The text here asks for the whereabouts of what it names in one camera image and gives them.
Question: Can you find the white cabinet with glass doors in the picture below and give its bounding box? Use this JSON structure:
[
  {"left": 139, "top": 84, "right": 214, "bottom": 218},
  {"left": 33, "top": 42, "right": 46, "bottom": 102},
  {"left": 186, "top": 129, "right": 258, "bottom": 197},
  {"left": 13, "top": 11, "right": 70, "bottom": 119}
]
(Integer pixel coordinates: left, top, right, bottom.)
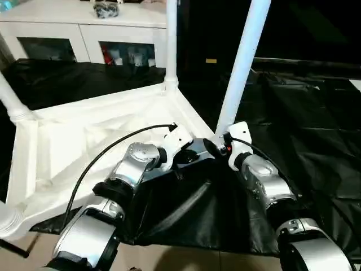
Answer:
[{"left": 0, "top": 0, "right": 169, "bottom": 67}]

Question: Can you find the large black screen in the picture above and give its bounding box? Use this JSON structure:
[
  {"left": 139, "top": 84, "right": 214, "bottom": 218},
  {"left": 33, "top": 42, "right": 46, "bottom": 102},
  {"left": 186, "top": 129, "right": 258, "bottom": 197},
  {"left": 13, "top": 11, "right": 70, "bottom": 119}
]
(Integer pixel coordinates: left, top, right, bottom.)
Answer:
[{"left": 180, "top": 0, "right": 361, "bottom": 65}]

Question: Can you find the dark object on cabinet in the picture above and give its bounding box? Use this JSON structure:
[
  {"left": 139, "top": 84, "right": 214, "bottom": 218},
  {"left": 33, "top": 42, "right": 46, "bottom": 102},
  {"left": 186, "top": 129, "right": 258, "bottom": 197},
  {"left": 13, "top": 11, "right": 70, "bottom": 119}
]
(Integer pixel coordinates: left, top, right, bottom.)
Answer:
[{"left": 93, "top": 0, "right": 122, "bottom": 19}]

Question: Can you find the white plastic table top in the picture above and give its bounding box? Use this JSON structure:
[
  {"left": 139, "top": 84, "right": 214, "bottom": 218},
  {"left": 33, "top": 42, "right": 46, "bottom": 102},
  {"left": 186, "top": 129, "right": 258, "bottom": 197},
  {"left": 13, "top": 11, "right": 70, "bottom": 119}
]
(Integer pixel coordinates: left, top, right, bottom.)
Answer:
[{"left": 0, "top": 79, "right": 227, "bottom": 238}]

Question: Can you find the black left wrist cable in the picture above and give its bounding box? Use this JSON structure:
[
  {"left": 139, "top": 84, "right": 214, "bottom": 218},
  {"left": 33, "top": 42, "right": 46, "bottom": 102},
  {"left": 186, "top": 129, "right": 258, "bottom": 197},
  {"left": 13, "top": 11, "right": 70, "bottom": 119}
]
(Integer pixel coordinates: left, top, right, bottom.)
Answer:
[{"left": 61, "top": 124, "right": 178, "bottom": 232}]

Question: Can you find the white plastic table leg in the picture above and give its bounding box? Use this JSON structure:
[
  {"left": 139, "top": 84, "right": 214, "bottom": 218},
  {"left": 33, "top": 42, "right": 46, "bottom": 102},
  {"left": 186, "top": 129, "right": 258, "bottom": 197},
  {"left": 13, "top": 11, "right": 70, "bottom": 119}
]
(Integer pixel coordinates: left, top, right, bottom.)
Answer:
[
  {"left": 214, "top": 0, "right": 271, "bottom": 139},
  {"left": 164, "top": 0, "right": 180, "bottom": 91},
  {"left": 0, "top": 71, "right": 33, "bottom": 120},
  {"left": 0, "top": 200, "right": 26, "bottom": 239}
]

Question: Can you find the black plastic mat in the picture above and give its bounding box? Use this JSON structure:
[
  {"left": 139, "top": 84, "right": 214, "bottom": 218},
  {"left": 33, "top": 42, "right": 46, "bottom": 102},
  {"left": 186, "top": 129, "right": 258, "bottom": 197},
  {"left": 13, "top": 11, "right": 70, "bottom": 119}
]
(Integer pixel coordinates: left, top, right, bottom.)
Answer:
[{"left": 0, "top": 56, "right": 361, "bottom": 257}]

